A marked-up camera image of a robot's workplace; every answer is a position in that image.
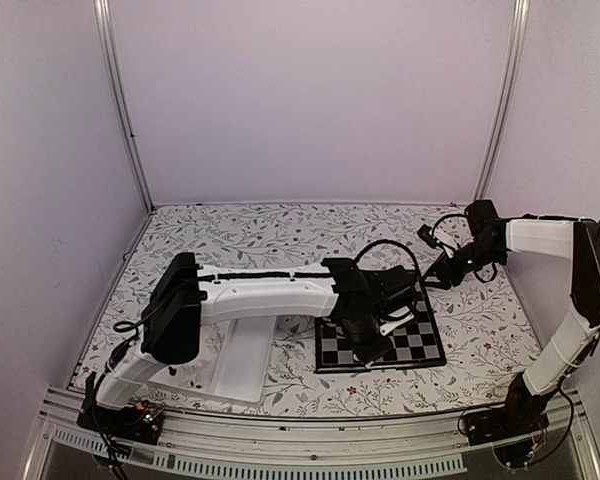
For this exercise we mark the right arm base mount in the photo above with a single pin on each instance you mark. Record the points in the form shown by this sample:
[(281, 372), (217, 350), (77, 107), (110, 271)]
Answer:
[(505, 425)]

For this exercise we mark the black silver chess board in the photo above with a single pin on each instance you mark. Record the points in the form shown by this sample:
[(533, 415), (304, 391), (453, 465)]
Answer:
[(417, 344)]

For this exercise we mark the pile of white chess pieces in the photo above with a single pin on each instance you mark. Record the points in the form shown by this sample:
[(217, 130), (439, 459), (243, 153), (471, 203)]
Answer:
[(200, 374)]

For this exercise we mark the white plastic compartment tray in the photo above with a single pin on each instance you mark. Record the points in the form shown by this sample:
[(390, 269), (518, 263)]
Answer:
[(240, 351)]

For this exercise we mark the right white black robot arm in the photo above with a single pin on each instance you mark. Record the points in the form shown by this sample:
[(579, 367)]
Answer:
[(493, 238)]

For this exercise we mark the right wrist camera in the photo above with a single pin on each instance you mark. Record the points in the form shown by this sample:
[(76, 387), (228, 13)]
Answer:
[(425, 234)]

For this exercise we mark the left aluminium frame post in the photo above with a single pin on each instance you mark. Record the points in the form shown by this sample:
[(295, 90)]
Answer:
[(104, 24)]

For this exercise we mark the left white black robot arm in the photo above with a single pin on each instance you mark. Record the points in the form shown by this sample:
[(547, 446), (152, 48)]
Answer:
[(190, 295)]

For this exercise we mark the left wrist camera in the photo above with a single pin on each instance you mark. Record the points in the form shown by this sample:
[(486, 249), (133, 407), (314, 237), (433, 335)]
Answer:
[(390, 323)]

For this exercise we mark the front aluminium rail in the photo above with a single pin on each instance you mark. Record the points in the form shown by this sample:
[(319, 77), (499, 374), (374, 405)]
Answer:
[(208, 445)]

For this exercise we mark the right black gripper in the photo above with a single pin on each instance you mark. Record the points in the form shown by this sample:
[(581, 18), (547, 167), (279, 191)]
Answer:
[(441, 268)]

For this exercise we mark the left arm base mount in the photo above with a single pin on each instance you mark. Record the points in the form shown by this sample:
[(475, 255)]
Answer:
[(140, 423)]

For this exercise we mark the aluminium frame post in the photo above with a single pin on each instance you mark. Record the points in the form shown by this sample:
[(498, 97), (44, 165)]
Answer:
[(511, 70), (104, 24)]

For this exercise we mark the floral patterned table mat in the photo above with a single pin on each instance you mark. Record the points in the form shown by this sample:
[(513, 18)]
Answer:
[(486, 336)]

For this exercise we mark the right aluminium frame post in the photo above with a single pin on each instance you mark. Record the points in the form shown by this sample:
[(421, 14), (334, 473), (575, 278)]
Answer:
[(511, 70)]

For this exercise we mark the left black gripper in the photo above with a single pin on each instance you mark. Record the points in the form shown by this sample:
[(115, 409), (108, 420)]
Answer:
[(372, 354)]

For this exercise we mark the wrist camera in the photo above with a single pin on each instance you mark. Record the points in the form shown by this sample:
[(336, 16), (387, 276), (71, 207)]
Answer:
[(425, 234), (390, 323)]

